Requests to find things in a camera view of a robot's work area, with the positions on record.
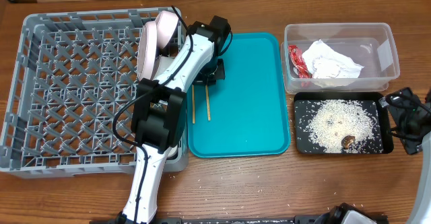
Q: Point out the brown food scrap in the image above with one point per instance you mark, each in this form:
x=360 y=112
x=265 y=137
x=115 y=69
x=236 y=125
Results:
x=347 y=141

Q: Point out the grey plastic dish rack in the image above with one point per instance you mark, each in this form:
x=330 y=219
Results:
x=73 y=73

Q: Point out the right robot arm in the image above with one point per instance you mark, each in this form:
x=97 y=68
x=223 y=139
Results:
x=421 y=210

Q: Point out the clear plastic waste bin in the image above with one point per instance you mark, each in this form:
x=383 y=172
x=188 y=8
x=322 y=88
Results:
x=370 y=45

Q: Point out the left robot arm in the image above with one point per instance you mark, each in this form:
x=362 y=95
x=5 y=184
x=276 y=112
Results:
x=160 y=110

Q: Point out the grey-white round bowl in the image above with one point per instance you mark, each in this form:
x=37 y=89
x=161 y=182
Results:
x=162 y=64

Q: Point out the white napkin waste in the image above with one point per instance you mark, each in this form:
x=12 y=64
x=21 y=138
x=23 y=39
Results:
x=328 y=67

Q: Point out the large white round plate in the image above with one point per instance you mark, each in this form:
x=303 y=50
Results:
x=147 y=50

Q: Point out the teal plastic serving tray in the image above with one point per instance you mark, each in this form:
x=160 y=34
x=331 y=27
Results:
x=249 y=114

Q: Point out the pink round bowl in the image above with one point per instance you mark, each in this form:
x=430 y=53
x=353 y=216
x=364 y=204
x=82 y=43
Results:
x=166 y=25

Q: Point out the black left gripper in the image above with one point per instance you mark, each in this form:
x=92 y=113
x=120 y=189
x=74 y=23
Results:
x=205 y=81

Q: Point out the red snack wrapper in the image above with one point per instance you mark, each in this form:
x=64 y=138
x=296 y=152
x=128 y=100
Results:
x=298 y=61

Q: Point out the rice pile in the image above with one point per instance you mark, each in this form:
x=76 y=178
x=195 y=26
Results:
x=321 y=125

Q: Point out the white paper cup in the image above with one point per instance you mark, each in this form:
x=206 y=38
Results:
x=173 y=152

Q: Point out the black rectangular waste tray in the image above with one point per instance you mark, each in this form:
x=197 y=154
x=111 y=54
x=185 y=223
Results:
x=383 y=114

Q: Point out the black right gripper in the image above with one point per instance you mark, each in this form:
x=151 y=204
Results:
x=403 y=120

